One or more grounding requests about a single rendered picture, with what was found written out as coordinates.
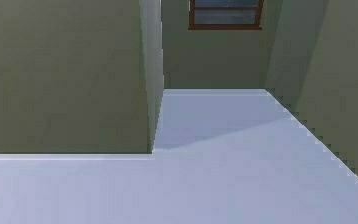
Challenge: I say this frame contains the brown framed window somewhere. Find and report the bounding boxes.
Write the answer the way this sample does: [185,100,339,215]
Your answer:
[187,0,265,32]

